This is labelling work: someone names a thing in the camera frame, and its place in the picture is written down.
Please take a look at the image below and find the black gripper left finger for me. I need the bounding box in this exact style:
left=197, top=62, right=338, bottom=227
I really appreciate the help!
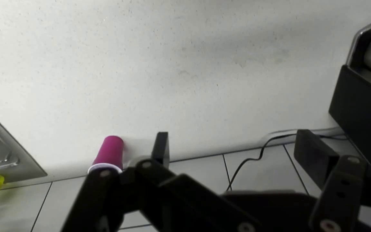
left=61, top=130, right=255, bottom=232

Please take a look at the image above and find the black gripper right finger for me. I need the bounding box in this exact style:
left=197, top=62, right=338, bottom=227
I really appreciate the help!
left=292, top=129, right=371, bottom=232

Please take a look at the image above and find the pink plastic cup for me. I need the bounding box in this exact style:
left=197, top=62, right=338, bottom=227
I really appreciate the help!
left=86, top=134, right=126, bottom=175

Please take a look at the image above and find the black steel coffee maker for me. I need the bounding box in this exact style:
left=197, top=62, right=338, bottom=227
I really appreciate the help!
left=327, top=14, right=371, bottom=165

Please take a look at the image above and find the stainless steel sink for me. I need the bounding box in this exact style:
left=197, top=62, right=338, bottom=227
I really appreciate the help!
left=0, top=101, right=49, bottom=184

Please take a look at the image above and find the black power cord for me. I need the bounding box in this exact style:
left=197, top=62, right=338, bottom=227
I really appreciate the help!
left=225, top=131, right=350, bottom=193

